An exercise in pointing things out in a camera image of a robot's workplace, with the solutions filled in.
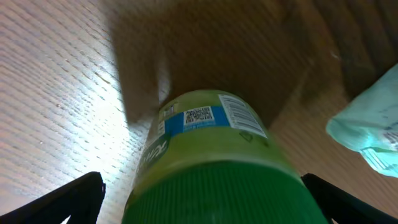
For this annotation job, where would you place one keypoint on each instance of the green lidded jar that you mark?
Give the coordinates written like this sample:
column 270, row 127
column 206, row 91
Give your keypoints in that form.
column 209, row 159

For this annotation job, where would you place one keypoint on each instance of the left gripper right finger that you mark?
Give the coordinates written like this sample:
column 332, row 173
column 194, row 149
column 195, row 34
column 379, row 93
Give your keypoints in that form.
column 340, row 206

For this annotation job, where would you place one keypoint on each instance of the light teal small packet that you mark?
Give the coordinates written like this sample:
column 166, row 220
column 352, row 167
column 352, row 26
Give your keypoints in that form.
column 368, row 125

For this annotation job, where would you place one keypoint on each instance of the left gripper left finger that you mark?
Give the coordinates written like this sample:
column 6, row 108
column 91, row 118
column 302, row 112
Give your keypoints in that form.
column 78, row 201

